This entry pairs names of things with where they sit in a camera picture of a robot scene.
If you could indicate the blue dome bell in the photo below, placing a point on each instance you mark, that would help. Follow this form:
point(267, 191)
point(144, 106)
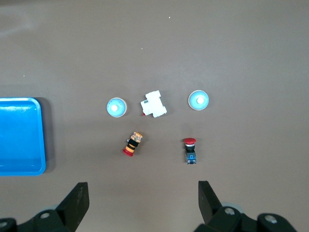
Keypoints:
point(198, 100)
point(116, 107)

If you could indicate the white circuit breaker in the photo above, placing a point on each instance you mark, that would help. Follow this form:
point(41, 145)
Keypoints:
point(153, 104)

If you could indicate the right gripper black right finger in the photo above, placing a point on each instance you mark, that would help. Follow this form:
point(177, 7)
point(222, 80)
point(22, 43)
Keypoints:
point(210, 205)

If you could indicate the orange red push button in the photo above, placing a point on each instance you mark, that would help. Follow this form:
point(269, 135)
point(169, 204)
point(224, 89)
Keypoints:
point(132, 145)

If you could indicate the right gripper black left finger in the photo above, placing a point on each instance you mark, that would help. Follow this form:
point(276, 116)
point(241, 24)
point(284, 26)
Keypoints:
point(72, 207)

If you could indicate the red mushroom button blue base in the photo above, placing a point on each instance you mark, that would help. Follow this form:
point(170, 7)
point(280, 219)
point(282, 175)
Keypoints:
point(190, 152)

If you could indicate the blue plastic tray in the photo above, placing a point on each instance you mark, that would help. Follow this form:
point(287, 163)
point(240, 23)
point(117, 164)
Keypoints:
point(19, 135)

